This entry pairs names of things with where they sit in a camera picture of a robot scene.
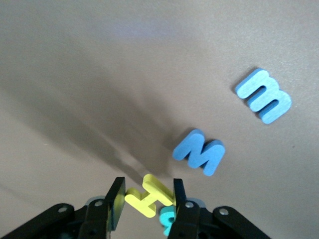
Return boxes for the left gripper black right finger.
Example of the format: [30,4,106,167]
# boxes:
[168,178,271,239]

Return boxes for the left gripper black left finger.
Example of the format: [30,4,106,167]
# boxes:
[0,176,128,239]

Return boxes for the teal letter R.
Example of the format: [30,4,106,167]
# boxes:
[159,204,178,236]

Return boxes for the yellow letter H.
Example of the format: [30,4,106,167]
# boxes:
[124,173,177,219]

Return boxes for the blue capital letter M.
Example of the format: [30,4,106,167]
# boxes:
[172,128,226,177]

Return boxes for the blue lowercase letter m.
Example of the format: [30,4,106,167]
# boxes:
[235,67,293,125]

